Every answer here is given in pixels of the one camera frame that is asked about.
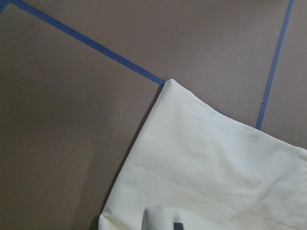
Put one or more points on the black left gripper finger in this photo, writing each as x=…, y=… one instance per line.
x=178, y=226

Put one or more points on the cream long-sleeve shirt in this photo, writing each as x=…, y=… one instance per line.
x=188, y=155

